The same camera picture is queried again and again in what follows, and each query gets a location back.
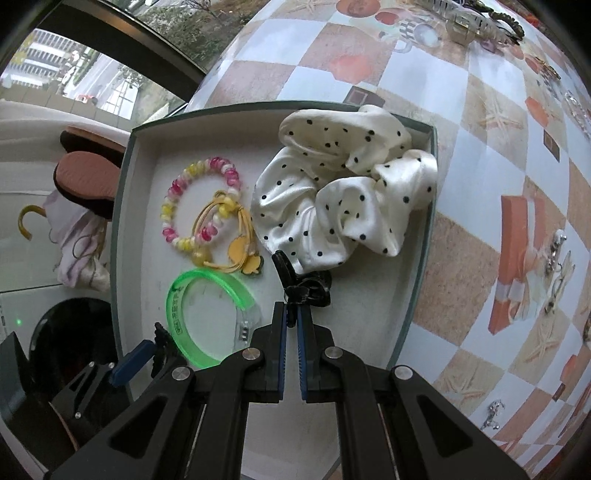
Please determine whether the gold charm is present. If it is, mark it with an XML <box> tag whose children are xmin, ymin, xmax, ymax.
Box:
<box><xmin>531</xmin><ymin>53</ymin><xmax>561</xmax><ymax>81</ymax></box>

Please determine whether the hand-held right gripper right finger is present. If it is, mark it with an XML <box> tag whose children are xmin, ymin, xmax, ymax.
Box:
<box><xmin>298</xmin><ymin>305</ymin><xmax>529</xmax><ymax>480</ymax></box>

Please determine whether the yellow charm hair tie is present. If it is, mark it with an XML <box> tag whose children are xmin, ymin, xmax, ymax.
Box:
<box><xmin>191</xmin><ymin>191</ymin><xmax>265</xmax><ymax>278</ymax></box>

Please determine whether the yellow curved handle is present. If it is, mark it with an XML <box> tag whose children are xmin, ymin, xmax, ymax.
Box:
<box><xmin>17</xmin><ymin>205</ymin><xmax>44</xmax><ymax>241</ymax></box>

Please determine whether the black scalloped hair clip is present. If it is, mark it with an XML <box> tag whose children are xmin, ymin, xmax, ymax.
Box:
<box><xmin>271</xmin><ymin>250</ymin><xmax>332</xmax><ymax>328</ymax></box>

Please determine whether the brown slipper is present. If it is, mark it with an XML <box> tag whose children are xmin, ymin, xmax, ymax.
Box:
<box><xmin>53</xmin><ymin>151</ymin><xmax>125</xmax><ymax>220</ymax></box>

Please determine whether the silver bow hair clip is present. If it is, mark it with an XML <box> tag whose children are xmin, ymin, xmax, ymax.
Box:
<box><xmin>544</xmin><ymin>251</ymin><xmax>575</xmax><ymax>317</ymax></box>

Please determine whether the white washing machine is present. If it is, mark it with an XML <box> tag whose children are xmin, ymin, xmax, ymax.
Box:
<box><xmin>0</xmin><ymin>281</ymin><xmax>121</xmax><ymax>462</ymax></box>

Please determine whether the white cloth bag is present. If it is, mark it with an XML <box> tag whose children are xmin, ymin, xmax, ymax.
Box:
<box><xmin>44</xmin><ymin>191</ymin><xmax>114</xmax><ymax>294</ymax></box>

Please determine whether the gold square hair clip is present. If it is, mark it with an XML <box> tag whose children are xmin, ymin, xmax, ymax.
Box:
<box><xmin>445</xmin><ymin>11</ymin><xmax>481</xmax><ymax>46</ymax></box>

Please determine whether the checkered floral tablecloth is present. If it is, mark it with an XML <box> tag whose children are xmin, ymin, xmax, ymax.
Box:
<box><xmin>188</xmin><ymin>0</ymin><xmax>591</xmax><ymax>480</ymax></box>

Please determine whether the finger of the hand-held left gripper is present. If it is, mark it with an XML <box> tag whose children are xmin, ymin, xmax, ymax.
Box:
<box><xmin>154</xmin><ymin>322</ymin><xmax>185</xmax><ymax>370</ymax></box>
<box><xmin>51</xmin><ymin>339</ymin><xmax>156</xmax><ymax>418</ymax></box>

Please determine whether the white polka-dot scrunchie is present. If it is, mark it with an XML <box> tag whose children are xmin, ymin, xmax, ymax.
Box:
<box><xmin>252</xmin><ymin>104</ymin><xmax>438</xmax><ymax>274</ymax></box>

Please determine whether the silver charm earring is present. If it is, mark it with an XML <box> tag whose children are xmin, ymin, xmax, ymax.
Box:
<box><xmin>545</xmin><ymin>228</ymin><xmax>566</xmax><ymax>273</ymax></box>

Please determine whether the black braided hair tie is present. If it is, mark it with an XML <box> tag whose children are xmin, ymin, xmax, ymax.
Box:
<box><xmin>478</xmin><ymin>0</ymin><xmax>525</xmax><ymax>40</ymax></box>

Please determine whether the dark window frame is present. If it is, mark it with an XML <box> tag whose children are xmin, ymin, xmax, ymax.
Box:
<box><xmin>39</xmin><ymin>0</ymin><xmax>211</xmax><ymax>108</ymax></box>

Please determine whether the grey shallow box tray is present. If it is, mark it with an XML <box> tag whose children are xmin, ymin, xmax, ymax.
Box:
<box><xmin>112</xmin><ymin>99</ymin><xmax>438</xmax><ymax>480</ymax></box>

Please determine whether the small silver charm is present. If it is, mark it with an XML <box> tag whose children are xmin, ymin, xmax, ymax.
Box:
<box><xmin>480</xmin><ymin>399</ymin><xmax>505</xmax><ymax>431</ymax></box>

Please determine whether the pink yellow beaded bracelet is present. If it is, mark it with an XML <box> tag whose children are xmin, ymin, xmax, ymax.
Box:
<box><xmin>161</xmin><ymin>156</ymin><xmax>242</xmax><ymax>254</ymax></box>

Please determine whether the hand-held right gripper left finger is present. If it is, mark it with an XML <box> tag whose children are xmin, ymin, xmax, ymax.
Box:
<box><xmin>48</xmin><ymin>302</ymin><xmax>288</xmax><ymax>480</ymax></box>

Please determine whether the green translucent bangle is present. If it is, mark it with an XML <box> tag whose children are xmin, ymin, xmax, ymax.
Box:
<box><xmin>165</xmin><ymin>268</ymin><xmax>260</xmax><ymax>371</ymax></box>

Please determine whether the clear hair claw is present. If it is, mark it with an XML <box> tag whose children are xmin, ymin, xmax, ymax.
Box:
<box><xmin>418</xmin><ymin>0</ymin><xmax>455</xmax><ymax>21</ymax></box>

